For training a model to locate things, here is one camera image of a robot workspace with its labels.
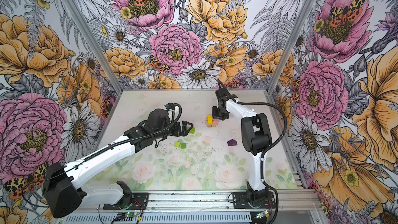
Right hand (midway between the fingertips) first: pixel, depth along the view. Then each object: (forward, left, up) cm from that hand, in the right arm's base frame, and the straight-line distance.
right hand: (216, 120), depth 98 cm
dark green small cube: (-14, +20, -5) cm, 25 cm away
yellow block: (+3, +4, -2) cm, 5 cm away
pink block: (0, 0, -1) cm, 1 cm away
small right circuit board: (-48, -19, -6) cm, 51 cm away
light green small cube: (-13, +24, -5) cm, 27 cm away
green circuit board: (-46, +42, -5) cm, 63 cm away
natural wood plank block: (-1, +3, -4) cm, 5 cm away
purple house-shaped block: (-13, -9, -5) cm, 16 cm away
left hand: (-15, +17, +14) cm, 27 cm away
